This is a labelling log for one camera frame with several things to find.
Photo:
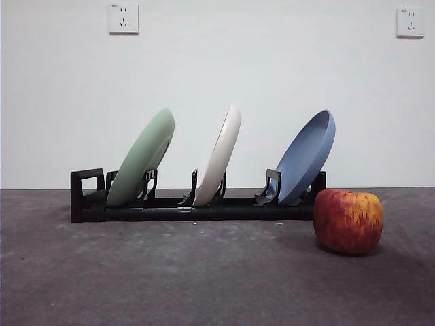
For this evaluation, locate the cream white round plate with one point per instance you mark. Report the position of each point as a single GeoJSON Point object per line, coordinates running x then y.
{"type": "Point", "coordinates": [217, 163]}

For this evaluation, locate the red yellow apple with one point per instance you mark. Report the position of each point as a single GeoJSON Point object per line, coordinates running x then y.
{"type": "Point", "coordinates": [346, 220]}

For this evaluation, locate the blue round plate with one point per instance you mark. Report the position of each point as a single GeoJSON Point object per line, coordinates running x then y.
{"type": "Point", "coordinates": [302, 163]}

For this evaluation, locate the black plastic plate rack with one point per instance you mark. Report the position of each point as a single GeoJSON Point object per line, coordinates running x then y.
{"type": "Point", "coordinates": [170, 214]}

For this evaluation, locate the pale green round plate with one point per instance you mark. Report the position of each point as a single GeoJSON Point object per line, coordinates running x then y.
{"type": "Point", "coordinates": [142, 159]}

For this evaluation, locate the white wall socket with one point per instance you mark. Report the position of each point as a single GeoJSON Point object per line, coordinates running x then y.
{"type": "Point", "coordinates": [124, 18]}
{"type": "Point", "coordinates": [410, 23]}

